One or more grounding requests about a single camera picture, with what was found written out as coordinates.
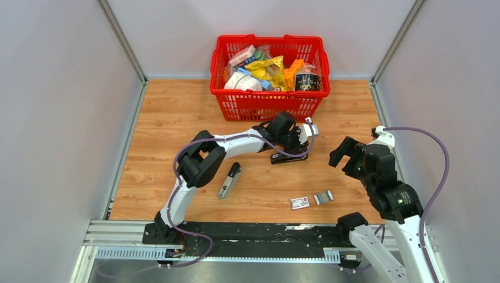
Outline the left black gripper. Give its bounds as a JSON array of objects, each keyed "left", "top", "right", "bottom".
[{"left": 277, "top": 126, "right": 309, "bottom": 159}]

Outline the grey and black stapler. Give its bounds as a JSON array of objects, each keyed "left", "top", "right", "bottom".
[{"left": 218, "top": 162, "right": 242, "bottom": 201}]

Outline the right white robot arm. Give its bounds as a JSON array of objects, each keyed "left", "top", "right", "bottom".
[{"left": 328, "top": 135, "right": 446, "bottom": 282}]

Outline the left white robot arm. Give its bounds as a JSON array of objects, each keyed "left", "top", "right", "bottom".
[{"left": 143, "top": 111, "right": 319, "bottom": 245}]

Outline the grey staple strip box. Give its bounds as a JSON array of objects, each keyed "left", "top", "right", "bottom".
[{"left": 313, "top": 190, "right": 334, "bottom": 205}]

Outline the black can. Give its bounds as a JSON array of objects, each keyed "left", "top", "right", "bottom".
[{"left": 294, "top": 73, "right": 320, "bottom": 91}]

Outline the red white staple box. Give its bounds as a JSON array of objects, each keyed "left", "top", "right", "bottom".
[{"left": 290, "top": 196, "right": 310, "bottom": 210}]

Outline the orange package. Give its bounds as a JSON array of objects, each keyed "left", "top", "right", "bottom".
[{"left": 284, "top": 59, "right": 305, "bottom": 90}]

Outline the yellow snack bag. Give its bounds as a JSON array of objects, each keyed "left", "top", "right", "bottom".
[{"left": 245, "top": 55, "right": 288, "bottom": 91}]

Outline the red plastic shopping basket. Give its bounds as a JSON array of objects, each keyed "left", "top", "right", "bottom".
[{"left": 209, "top": 34, "right": 331, "bottom": 121}]

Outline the white round package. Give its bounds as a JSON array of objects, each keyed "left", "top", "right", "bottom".
[{"left": 224, "top": 72, "right": 263, "bottom": 91}]

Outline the white pink box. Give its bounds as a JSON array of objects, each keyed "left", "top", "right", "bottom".
[{"left": 228, "top": 45, "right": 256, "bottom": 67}]

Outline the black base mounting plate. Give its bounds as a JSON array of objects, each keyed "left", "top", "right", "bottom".
[{"left": 142, "top": 222, "right": 352, "bottom": 258}]

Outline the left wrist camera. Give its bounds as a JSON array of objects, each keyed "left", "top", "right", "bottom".
[{"left": 299, "top": 117, "right": 319, "bottom": 141}]

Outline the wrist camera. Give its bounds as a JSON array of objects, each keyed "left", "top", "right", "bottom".
[
  {"left": 299, "top": 117, "right": 319, "bottom": 141},
  {"left": 369, "top": 126, "right": 396, "bottom": 150}
]

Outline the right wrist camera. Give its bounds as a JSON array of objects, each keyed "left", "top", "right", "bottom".
[{"left": 369, "top": 126, "right": 396, "bottom": 150}]

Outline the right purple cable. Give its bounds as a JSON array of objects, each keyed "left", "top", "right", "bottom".
[{"left": 338, "top": 126, "right": 450, "bottom": 283}]

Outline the aluminium frame rail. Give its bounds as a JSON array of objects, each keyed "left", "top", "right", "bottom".
[{"left": 83, "top": 220, "right": 438, "bottom": 263}]

